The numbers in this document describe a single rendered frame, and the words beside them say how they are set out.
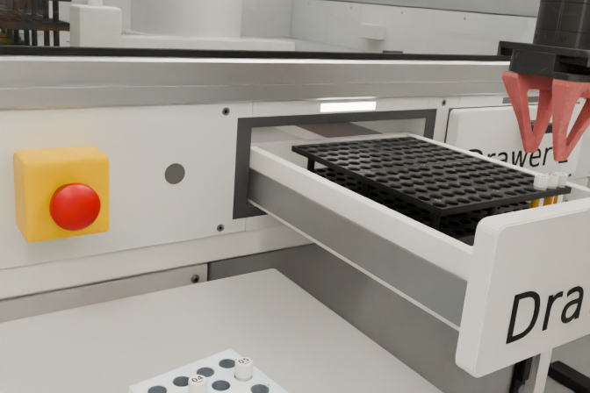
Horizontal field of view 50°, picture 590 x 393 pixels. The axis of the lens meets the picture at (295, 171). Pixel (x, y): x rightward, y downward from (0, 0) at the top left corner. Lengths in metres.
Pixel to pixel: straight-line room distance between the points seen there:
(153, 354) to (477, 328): 0.27
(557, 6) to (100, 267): 0.48
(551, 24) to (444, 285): 0.25
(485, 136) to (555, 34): 0.33
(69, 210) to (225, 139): 0.19
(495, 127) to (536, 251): 0.47
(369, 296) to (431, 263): 0.41
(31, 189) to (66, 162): 0.04
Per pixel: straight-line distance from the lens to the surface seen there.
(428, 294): 0.49
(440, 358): 1.06
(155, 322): 0.61
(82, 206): 0.54
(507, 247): 0.43
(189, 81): 0.64
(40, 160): 0.56
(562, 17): 0.59
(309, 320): 0.62
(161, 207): 0.65
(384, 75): 0.77
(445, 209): 0.53
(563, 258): 0.49
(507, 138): 0.94
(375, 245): 0.53
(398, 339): 0.97
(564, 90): 0.58
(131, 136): 0.62
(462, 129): 0.86
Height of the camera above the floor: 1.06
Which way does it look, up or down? 16 degrees down
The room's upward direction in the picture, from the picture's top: 4 degrees clockwise
